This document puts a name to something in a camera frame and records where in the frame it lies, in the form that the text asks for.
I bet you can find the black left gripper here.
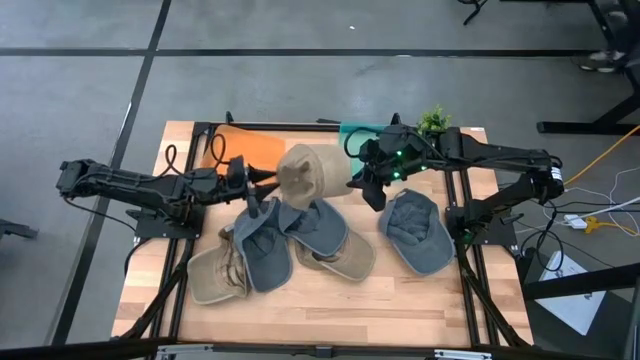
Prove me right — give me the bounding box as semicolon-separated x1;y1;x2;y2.
219;154;281;220

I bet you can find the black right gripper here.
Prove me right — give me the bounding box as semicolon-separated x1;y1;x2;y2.
346;123;444;213

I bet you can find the tan baseball cap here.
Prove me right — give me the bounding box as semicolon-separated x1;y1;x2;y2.
276;143;355;211
293;229;377;283
186;227;251;306

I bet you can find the grey baseball cap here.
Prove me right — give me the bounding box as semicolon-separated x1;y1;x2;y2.
277;198;350;258
232;197;295;294
377;188;457;277

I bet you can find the orange plastic bin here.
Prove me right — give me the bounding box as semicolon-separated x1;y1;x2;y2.
201;124;287;175

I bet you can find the teal plastic bin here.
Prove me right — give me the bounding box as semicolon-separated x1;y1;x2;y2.
338;122;381;177

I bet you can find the small green potted plant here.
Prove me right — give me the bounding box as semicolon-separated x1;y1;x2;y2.
417;104;454;136

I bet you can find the black chair base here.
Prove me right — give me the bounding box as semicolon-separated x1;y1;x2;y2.
457;0;491;26

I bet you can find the white power strip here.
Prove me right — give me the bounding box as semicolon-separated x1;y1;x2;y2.
563;213;589;231

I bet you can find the yellow power plug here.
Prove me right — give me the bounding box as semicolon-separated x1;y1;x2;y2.
583;215;640;237

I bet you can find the black metal beam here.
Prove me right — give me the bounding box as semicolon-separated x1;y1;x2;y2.
522;262;640;302

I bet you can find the white cardboard box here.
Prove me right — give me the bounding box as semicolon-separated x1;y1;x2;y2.
535;249;607;337

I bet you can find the black floor stand foot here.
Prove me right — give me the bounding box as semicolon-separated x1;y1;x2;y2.
0;218;40;242

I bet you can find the person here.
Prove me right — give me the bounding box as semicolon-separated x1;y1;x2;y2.
579;0;640;74

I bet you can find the black aluminium table frame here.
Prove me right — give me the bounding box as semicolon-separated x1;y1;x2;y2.
0;110;601;360

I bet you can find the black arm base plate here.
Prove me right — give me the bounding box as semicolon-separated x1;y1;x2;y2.
133;207;206;240
446;205;518;247

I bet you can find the silver frame bracket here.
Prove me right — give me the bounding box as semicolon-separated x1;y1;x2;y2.
433;349;494;360
155;343;215;360

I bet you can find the black desk frame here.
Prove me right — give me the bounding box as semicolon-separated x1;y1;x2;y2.
537;0;640;136

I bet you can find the yellow extension cable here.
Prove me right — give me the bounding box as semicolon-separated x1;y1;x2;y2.
564;124;640;187

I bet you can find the white cable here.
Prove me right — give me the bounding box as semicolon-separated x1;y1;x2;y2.
582;195;640;219

